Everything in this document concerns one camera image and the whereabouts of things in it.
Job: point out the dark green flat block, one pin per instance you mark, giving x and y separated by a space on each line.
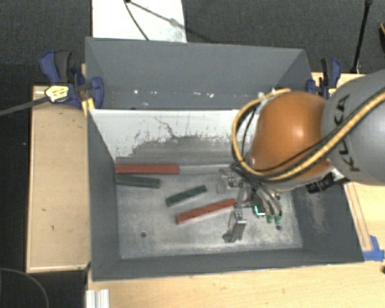
138 182
186 195

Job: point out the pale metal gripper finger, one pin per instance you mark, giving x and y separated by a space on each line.
228 181
237 225

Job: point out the red-brown flat block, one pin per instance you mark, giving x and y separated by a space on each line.
205 211
147 169

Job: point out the grey metal bin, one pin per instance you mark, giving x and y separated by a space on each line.
192 75

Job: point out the pale wood board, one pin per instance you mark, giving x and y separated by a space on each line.
59 184

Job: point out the black cylinder on white bracket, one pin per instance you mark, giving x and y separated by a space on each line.
322 183

